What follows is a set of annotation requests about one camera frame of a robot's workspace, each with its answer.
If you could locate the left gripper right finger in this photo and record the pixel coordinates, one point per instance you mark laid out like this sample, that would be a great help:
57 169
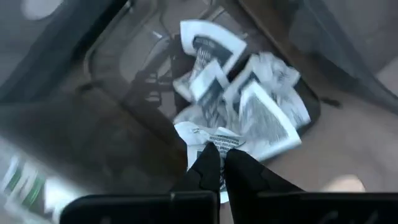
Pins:
280 208

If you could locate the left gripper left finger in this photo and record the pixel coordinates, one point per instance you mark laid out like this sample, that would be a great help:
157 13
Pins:
155 208

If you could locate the white packet green print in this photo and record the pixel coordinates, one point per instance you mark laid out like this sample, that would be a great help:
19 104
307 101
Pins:
12 177
32 193

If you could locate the dark grey plastic bin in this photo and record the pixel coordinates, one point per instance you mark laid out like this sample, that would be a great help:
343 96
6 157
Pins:
124 62
357 37

